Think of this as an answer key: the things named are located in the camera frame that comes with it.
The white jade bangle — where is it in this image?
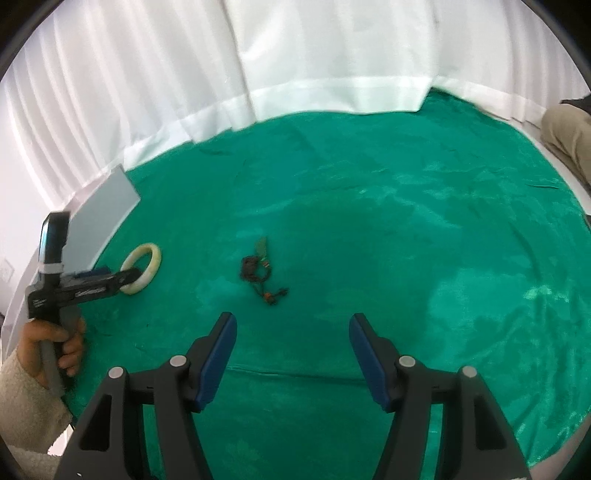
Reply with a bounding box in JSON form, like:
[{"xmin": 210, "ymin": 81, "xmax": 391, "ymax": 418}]
[{"xmin": 120, "ymin": 243, "xmax": 162, "ymax": 295}]

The left forearm cream sleeve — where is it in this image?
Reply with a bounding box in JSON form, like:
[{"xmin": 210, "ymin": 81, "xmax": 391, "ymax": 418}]
[{"xmin": 1, "ymin": 352, "xmax": 72, "ymax": 454}]

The person's left hand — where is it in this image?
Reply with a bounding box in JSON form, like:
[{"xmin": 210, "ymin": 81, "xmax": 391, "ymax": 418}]
[{"xmin": 17, "ymin": 319, "xmax": 85, "ymax": 389}]

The phone on left gripper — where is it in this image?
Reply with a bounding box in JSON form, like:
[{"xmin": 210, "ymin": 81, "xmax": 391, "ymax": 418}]
[{"xmin": 38, "ymin": 211, "xmax": 70, "ymax": 275}]

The white curtain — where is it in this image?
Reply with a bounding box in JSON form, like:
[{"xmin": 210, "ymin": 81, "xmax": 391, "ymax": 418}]
[{"xmin": 1, "ymin": 1, "xmax": 590, "ymax": 210}]

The green satin cloth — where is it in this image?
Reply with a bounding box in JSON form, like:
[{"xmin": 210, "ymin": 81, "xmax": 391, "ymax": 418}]
[{"xmin": 66, "ymin": 91, "xmax": 590, "ymax": 479}]

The beige folded garment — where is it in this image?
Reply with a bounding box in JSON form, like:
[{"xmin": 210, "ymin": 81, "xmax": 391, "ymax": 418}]
[{"xmin": 541, "ymin": 104, "xmax": 590, "ymax": 185}]

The dark purple garment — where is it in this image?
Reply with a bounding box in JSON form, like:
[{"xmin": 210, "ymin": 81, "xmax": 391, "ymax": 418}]
[{"xmin": 560, "ymin": 95, "xmax": 591, "ymax": 110}]

